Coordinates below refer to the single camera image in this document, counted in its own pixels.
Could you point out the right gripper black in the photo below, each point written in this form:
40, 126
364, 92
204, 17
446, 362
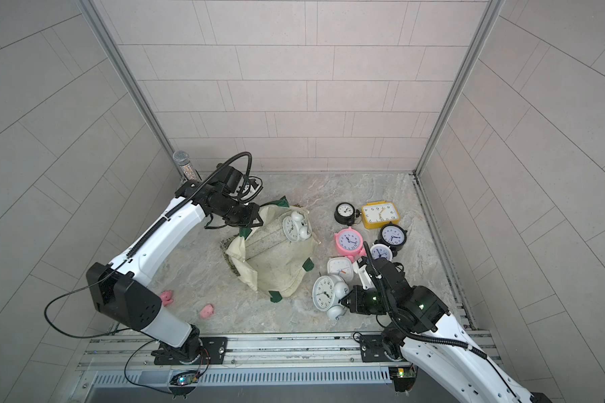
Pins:
356, 306

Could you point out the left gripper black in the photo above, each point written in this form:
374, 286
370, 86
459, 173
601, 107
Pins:
252, 210

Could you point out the white square alarm clock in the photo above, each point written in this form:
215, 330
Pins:
341, 267

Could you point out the small white alarm clock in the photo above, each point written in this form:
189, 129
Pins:
381, 251

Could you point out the white twin-bell alarm clock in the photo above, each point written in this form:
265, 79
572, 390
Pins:
295, 227

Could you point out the pink alarm clock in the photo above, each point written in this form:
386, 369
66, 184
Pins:
350, 244

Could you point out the beige canvas tote bag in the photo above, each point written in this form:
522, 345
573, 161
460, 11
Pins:
265, 260

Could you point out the black and white alarm clock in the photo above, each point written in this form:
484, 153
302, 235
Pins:
393, 236

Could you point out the yellow square alarm clock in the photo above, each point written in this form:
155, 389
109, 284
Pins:
378, 214

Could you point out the black twin-bell alarm clock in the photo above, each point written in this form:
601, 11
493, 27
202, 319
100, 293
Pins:
346, 214

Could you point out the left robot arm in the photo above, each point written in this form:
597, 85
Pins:
120, 291

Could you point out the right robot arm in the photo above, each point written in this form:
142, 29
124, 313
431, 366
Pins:
424, 332

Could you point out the right controller board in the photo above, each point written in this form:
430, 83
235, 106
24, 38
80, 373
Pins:
403, 378

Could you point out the controller board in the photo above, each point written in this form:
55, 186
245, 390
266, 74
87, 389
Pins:
403, 378
184, 379

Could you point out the pink eraser piece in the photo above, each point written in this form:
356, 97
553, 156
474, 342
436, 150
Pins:
207, 311
167, 298

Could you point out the left controller board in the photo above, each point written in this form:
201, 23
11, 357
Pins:
184, 379

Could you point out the left metal corner profile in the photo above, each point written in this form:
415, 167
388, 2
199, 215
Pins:
105, 39

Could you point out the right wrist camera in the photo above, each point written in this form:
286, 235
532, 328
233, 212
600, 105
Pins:
364, 277

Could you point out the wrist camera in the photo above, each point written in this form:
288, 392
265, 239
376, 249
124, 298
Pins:
249, 188
364, 277

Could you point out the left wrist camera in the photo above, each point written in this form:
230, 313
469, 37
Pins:
249, 188

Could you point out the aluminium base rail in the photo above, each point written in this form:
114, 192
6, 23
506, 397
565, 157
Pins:
274, 359

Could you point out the metal corner wall profile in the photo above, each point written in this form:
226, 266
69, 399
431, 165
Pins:
484, 28

